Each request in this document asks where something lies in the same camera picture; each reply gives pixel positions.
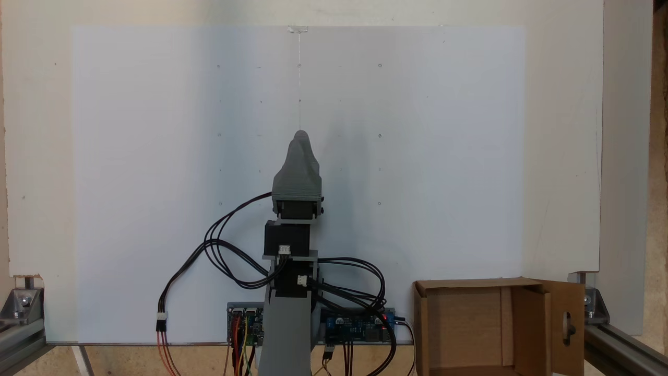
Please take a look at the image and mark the metal corner bracket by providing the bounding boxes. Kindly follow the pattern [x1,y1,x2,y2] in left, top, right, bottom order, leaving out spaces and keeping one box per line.
[0,276,46,328]
[568,272,610,325]

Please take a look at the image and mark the brown cardboard box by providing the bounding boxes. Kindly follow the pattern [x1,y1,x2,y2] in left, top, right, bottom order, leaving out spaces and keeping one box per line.
[413,277,586,376]

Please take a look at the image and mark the large white paper sheet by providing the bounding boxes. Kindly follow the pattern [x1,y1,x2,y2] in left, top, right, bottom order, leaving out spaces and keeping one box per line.
[71,25,526,345]

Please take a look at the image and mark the blue circuit board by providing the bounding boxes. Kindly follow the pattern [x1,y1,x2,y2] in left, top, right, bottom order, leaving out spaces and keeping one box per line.
[319,307,397,344]

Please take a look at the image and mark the orange red lead wires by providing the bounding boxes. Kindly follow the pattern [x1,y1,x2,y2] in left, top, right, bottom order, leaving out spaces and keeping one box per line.
[157,330,182,376]

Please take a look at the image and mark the black cable with white connector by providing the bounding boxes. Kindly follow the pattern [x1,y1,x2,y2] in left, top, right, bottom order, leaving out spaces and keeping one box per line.
[156,238,272,333]

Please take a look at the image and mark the black gripper motor cable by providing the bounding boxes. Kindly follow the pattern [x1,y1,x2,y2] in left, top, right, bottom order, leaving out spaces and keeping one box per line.
[204,192,287,289]

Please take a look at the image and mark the green circuit board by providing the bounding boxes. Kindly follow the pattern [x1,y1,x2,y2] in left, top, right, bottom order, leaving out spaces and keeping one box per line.
[226,302,264,346]

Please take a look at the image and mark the black cable bundle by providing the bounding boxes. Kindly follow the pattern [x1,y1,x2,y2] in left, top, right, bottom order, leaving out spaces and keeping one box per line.
[308,256,398,376]

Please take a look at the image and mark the aluminium profile post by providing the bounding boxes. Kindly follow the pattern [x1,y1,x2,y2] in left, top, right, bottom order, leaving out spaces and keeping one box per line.
[583,323,668,376]
[0,318,55,376]

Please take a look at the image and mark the pale metal strip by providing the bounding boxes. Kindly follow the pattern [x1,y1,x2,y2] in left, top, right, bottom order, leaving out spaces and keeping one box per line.
[70,345,96,376]

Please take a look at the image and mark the yellow jumper wire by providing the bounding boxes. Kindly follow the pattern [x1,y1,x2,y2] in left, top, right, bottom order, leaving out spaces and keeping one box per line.
[241,315,251,376]

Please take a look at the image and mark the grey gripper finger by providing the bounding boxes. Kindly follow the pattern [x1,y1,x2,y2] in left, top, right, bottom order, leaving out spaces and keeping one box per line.
[275,131,305,181]
[301,131,321,180]

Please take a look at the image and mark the red jumper wire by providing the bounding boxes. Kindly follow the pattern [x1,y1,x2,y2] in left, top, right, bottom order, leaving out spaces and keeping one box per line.
[232,313,242,369]

